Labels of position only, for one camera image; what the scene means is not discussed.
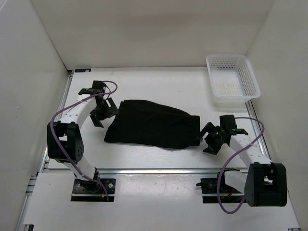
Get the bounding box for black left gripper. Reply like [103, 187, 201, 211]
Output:
[89, 98, 119, 128]

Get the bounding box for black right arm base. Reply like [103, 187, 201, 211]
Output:
[196, 178, 243, 204]

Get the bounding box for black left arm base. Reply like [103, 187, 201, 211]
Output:
[71, 178, 116, 202]

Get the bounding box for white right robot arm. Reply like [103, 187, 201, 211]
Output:
[196, 122, 287, 207]

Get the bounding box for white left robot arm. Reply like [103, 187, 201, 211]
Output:
[47, 82, 118, 193]

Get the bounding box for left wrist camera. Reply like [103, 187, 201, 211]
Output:
[92, 80, 107, 92]

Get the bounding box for white perforated plastic basket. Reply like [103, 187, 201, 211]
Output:
[206, 54, 261, 105]

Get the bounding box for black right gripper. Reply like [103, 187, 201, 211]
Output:
[193, 122, 225, 155]

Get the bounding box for black shorts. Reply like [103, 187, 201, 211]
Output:
[104, 100, 200, 149]

